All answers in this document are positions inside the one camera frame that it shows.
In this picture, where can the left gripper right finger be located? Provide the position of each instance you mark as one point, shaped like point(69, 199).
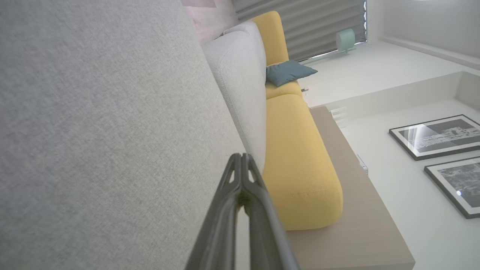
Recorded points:
point(268, 240)

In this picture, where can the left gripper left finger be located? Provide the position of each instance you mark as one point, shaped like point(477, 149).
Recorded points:
point(221, 232)

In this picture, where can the black framed picture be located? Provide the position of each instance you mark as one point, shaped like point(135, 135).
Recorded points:
point(461, 183)
point(438, 137)

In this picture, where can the teal throw pillow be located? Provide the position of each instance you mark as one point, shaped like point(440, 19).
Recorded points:
point(288, 72)

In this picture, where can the pink cushion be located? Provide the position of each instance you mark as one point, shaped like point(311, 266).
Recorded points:
point(210, 18)

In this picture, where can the grey fabric ottoman seat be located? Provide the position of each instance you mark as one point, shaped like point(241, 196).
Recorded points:
point(112, 131)

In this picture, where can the grey window blinds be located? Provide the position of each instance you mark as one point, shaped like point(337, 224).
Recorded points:
point(311, 22)

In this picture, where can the yellow sofa seat section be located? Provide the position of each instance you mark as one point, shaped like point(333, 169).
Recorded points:
point(300, 161)

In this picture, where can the white wall socket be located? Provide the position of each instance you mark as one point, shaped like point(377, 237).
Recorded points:
point(362, 164)

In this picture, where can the grey sofa cushion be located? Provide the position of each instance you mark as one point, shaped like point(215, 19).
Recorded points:
point(243, 86)

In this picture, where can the yellow sofa backrest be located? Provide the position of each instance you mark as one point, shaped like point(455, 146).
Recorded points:
point(273, 37)

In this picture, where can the mint green table lamp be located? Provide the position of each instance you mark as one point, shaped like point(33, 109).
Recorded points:
point(345, 39)

